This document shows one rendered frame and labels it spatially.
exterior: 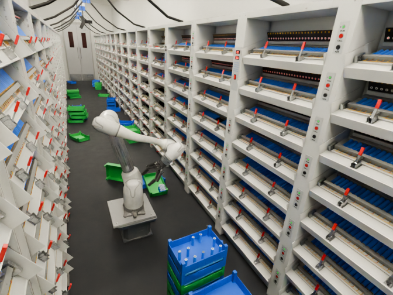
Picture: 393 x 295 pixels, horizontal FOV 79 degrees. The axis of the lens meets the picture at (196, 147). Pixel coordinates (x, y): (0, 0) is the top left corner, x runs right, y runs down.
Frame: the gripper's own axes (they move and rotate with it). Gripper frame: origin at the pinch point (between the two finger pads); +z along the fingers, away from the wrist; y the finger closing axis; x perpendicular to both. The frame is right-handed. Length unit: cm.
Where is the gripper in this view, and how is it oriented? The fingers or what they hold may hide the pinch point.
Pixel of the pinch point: (145, 179)
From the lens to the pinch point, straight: 200.2
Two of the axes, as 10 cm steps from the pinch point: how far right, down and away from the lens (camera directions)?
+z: -7.3, 6.9, 0.0
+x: 4.4, 4.6, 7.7
